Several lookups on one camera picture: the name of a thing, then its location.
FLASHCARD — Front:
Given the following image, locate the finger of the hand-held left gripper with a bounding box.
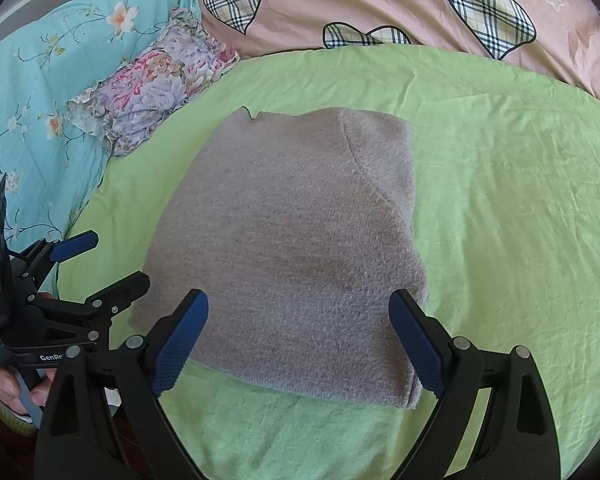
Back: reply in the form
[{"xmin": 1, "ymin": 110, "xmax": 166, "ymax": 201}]
[
  {"xmin": 10, "ymin": 230, "xmax": 101, "ymax": 283},
  {"xmin": 30, "ymin": 271, "xmax": 152, "ymax": 328}
]

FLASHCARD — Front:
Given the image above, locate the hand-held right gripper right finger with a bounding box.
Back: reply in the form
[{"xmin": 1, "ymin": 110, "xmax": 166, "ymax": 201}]
[{"xmin": 387, "ymin": 289, "xmax": 564, "ymax": 480}]

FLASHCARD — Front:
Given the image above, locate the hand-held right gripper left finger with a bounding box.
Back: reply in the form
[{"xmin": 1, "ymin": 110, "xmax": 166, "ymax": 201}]
[{"xmin": 32, "ymin": 289, "xmax": 211, "ymax": 480}]

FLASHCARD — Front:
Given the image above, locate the beige knit sweater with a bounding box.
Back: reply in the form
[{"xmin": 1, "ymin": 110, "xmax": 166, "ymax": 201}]
[{"xmin": 129, "ymin": 106, "xmax": 429, "ymax": 410}]

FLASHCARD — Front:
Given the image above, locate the person's left hand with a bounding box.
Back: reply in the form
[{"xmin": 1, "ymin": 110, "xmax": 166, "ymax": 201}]
[{"xmin": 0, "ymin": 360, "xmax": 61, "ymax": 422}]

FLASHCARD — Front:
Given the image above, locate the light green bed sheet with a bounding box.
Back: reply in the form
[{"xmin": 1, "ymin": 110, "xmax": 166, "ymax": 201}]
[{"xmin": 55, "ymin": 42, "xmax": 600, "ymax": 480}]

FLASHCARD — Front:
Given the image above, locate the turquoise floral blanket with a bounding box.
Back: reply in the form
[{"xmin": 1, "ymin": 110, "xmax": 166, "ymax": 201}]
[{"xmin": 0, "ymin": 0, "xmax": 216, "ymax": 292}]

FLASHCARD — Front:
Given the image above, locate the purple floral ruffled pillow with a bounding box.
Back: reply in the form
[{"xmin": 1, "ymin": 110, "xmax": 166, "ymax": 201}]
[{"xmin": 65, "ymin": 8, "xmax": 242, "ymax": 157}]

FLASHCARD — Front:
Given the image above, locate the pink quilt with plaid hearts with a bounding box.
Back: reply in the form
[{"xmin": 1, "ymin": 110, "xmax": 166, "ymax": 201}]
[{"xmin": 197, "ymin": 0, "xmax": 600, "ymax": 111}]

